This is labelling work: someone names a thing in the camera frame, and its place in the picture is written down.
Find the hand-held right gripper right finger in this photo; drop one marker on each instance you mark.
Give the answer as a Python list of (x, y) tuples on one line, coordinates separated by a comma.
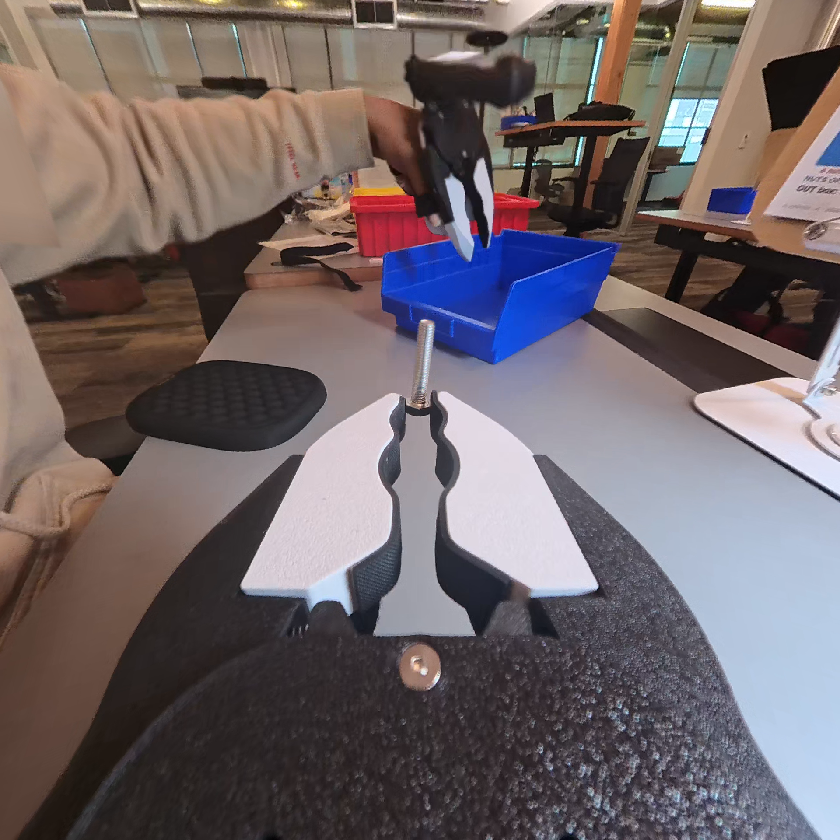
[(519, 519)]

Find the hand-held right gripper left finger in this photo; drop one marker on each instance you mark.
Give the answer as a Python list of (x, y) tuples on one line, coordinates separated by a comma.
[(322, 519)]

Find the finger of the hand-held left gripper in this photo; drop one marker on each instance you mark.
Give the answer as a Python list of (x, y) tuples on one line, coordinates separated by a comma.
[(484, 197), (460, 217)]

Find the blue plastic bin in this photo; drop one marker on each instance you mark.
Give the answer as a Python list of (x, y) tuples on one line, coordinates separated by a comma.
[(551, 309), (731, 201)]

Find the thin steel screw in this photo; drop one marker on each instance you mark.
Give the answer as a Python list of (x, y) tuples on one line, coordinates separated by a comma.
[(423, 361)]

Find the person's left forearm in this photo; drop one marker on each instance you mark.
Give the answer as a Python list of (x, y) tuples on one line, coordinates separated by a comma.
[(158, 171)]

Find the person's left hand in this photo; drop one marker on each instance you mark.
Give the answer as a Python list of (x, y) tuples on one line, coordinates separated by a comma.
[(394, 131)]

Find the red plastic bin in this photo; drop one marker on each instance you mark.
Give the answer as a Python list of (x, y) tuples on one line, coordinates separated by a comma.
[(394, 226)]

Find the yellow plastic bin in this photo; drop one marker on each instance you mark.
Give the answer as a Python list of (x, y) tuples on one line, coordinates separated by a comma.
[(378, 193)]

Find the wooden standing desk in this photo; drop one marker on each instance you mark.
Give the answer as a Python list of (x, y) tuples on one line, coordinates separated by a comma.
[(578, 127)]

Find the black backpack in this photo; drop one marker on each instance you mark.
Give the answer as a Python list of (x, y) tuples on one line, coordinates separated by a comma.
[(601, 112)]

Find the black wrist rest pad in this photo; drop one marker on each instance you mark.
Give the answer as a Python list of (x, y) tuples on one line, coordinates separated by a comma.
[(223, 404)]

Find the light wooden board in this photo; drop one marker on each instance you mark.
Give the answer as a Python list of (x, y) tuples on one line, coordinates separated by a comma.
[(282, 276)]

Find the wooden office desk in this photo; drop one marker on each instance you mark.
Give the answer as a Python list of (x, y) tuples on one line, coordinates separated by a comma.
[(709, 223)]

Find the black mesh office chair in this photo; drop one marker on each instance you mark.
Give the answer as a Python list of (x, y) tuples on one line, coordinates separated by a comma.
[(230, 282)]

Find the white document stand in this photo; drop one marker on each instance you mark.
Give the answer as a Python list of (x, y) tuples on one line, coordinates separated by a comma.
[(761, 414)]

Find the person's torso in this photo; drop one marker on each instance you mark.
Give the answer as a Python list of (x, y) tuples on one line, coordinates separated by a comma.
[(33, 525)]

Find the printed instruction sheet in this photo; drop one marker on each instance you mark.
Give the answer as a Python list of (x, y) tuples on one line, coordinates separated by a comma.
[(814, 171)]

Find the black computer monitor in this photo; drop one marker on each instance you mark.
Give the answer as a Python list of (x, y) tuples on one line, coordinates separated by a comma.
[(803, 85)]

